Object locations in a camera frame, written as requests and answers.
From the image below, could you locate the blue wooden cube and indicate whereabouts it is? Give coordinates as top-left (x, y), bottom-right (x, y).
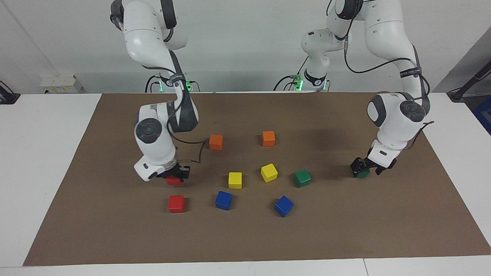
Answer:
top-left (215, 191), bottom-right (233, 211)
top-left (274, 195), bottom-right (294, 218)

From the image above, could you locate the brown table mat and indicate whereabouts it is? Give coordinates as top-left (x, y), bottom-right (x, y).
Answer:
top-left (23, 92), bottom-right (491, 266)

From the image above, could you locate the black pole stand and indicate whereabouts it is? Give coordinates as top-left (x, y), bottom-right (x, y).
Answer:
top-left (447, 61), bottom-right (491, 103)

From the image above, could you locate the blue crate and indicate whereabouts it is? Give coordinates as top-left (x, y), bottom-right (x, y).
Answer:
top-left (473, 96), bottom-right (491, 135)

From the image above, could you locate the white power socket box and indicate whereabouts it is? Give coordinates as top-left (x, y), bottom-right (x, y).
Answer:
top-left (40, 75), bottom-right (83, 94)

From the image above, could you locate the black clamp base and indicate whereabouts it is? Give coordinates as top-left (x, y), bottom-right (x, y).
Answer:
top-left (0, 80), bottom-right (20, 105)

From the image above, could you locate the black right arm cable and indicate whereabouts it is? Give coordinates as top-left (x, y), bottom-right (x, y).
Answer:
top-left (143, 64), bottom-right (208, 164)

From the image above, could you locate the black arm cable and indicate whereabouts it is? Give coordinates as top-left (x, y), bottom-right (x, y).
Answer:
top-left (143, 64), bottom-right (208, 164)
top-left (326, 0), bottom-right (435, 150)

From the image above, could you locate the black base cable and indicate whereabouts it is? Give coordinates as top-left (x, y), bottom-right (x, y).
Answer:
top-left (274, 57), bottom-right (308, 92)
top-left (145, 75), bottom-right (161, 93)

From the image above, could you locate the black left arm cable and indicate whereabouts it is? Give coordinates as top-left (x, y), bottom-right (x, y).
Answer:
top-left (326, 0), bottom-right (435, 150)

